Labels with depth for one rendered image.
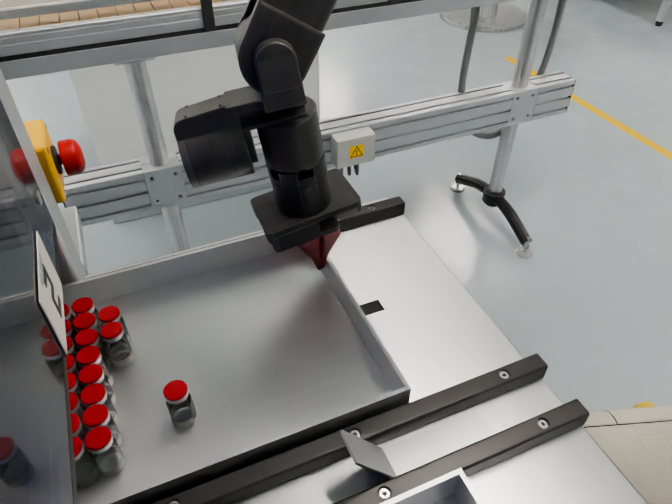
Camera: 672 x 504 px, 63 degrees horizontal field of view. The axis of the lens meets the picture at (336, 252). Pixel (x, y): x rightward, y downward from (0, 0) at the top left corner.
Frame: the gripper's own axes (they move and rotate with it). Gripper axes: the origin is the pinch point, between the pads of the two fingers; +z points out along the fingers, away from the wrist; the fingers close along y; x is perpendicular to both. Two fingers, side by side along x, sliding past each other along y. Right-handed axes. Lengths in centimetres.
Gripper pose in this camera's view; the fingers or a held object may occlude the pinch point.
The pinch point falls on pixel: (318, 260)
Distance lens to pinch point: 63.1
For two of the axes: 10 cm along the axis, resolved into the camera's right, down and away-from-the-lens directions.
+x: 3.9, 6.1, -6.9
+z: 1.3, 7.0, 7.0
